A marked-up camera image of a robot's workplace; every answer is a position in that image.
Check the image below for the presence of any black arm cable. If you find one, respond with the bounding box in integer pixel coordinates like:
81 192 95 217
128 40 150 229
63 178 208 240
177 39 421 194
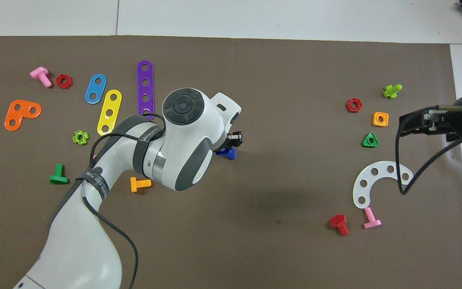
395 105 462 196
82 112 165 289

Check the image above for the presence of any white curved hole plate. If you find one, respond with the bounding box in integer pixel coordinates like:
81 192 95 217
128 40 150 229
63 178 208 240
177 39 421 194
353 161 415 209

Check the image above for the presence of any blue two-hole plate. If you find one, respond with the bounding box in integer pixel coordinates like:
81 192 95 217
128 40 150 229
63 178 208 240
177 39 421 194
85 73 107 104

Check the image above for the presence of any pink plastic screw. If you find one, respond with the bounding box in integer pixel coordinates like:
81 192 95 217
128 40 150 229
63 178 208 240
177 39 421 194
30 67 53 88
363 207 382 229

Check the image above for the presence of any blue triangle-head screw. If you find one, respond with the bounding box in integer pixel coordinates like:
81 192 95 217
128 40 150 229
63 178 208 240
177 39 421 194
215 146 237 160

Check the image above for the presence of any purple four-hole plate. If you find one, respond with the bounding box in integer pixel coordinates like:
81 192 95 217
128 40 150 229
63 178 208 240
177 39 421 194
137 60 154 120

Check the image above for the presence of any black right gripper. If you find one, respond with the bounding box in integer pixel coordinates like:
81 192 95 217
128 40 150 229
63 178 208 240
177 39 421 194
399 105 462 142

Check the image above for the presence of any red plastic screw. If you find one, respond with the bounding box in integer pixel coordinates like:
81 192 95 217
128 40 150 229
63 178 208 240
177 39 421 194
330 214 350 236

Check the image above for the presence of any green plastic screw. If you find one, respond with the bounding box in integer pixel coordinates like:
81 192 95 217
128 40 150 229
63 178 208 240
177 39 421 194
49 163 69 185

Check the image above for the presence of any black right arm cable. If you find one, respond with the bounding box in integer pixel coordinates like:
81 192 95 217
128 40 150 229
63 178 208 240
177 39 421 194
395 105 462 196

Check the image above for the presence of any green triangle nut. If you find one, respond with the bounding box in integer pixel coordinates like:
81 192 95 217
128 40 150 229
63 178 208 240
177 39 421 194
362 132 380 148

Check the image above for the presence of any orange heart-shaped plate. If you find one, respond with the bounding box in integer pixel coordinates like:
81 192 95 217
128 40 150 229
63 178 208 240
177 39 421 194
4 100 42 131

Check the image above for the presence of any orange plastic screw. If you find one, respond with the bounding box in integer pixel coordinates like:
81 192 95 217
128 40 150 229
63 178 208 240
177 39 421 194
130 177 152 193

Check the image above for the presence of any lime cross-head screw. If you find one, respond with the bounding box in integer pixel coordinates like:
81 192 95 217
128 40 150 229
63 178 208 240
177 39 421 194
383 84 403 99

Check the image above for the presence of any brown table mat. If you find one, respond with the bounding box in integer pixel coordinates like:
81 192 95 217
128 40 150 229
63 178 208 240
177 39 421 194
0 35 462 289

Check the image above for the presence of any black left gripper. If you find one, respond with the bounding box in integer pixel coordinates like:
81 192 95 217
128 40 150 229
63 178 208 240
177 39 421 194
223 131 243 150

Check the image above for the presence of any yellow three-hole plate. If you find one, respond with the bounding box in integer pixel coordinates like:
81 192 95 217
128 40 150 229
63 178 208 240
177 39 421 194
97 89 122 136

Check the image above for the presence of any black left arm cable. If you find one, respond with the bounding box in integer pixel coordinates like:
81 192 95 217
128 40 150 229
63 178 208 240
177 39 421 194
82 112 165 289

